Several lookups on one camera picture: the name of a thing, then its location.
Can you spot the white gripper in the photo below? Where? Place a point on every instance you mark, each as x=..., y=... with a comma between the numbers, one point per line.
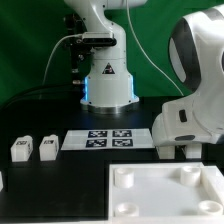
x=190, y=120

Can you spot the white square table top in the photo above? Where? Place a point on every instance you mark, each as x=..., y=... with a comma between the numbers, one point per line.
x=165, y=193

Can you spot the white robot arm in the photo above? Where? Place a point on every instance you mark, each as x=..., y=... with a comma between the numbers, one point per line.
x=196, y=52

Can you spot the white sheet with tags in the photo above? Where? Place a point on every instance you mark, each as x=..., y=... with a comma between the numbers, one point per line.
x=107, y=139

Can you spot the white block left edge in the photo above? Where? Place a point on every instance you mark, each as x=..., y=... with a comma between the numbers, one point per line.
x=1, y=182

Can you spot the black camera on stand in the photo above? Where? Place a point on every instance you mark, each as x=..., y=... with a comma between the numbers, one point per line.
x=78, y=40

